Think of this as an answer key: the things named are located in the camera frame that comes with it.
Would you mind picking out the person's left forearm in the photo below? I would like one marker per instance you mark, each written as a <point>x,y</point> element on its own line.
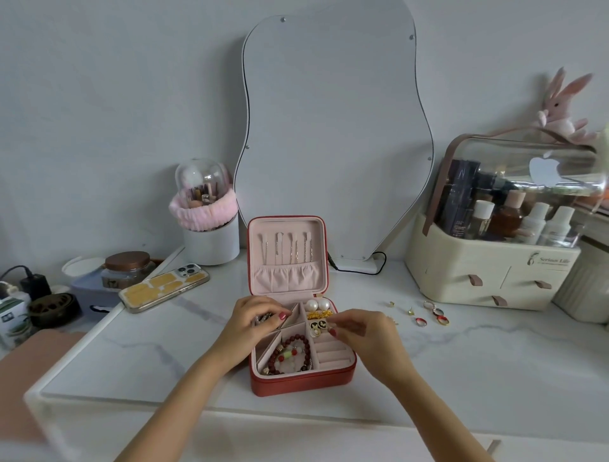
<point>185,409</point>

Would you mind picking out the pink fluffy headband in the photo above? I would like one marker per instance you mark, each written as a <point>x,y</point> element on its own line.
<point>204,214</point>

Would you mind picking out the person's left thumb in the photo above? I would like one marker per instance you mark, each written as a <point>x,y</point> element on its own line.
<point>280,320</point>

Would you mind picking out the white pearl earring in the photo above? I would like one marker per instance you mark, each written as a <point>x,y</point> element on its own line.
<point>326,303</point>
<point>311,305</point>

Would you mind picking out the brown cosmetic bottle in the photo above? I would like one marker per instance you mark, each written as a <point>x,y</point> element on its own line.
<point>506,219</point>

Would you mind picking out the person's right hand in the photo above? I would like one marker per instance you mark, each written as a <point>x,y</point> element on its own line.
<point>371,345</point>

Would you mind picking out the makeup brushes bundle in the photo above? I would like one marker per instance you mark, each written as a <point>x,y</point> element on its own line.
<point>204,193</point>

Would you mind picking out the dark bead jewelry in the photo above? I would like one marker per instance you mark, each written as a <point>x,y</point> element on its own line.
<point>265,319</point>

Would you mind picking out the glass jar with copper lid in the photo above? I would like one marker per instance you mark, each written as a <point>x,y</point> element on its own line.
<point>127,269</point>

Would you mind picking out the person's right forearm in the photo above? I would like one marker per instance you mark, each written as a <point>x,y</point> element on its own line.
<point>423,419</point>

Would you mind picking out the black cosmetic box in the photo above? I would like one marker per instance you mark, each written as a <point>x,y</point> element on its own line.
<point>456,200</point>

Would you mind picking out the white ribbed container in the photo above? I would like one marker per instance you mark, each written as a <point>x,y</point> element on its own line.
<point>585,285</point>

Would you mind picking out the black charger plug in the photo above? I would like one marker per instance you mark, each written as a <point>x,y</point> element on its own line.
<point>37,285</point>

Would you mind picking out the smartphone with yellow patterned case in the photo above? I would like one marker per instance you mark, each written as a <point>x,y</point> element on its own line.
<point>161,288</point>

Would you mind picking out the person's right thumb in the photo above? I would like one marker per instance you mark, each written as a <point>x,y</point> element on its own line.
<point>340,329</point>

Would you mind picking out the white cosmetic bottle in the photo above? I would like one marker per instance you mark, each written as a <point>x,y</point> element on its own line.
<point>535,223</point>
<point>559,228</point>

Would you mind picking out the small white-capped bottle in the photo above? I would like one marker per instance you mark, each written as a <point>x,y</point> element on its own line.
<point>481,219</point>

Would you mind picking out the cream cosmetics organizer clear lid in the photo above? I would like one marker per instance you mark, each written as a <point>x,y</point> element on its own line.
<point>490,271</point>

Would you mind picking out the pink bunny plush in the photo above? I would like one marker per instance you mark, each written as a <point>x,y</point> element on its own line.
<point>564,112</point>

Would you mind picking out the black and white face earring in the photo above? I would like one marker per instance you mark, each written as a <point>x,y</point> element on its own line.
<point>318,326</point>

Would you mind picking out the pink mat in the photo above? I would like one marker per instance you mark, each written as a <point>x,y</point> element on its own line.
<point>28,380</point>

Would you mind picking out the wavy white framed mirror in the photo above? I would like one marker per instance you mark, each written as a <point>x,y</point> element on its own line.
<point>333,133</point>

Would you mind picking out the white and green carton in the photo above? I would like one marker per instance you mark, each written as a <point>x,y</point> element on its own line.
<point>13,326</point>

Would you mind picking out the red jewelry box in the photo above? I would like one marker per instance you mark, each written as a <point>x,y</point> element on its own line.
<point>290,247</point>

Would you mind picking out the dark brown round dish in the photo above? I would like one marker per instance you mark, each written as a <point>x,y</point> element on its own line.
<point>53,309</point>

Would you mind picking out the grey-blue tissue box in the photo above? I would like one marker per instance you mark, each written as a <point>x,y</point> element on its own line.
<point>93,292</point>

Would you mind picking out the white round lid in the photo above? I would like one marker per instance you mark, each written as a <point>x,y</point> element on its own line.
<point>78,266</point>

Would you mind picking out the person's left hand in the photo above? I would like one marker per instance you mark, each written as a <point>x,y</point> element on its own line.
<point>245,328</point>

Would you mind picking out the white brush holder clear dome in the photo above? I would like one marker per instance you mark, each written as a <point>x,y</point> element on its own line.
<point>211,242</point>

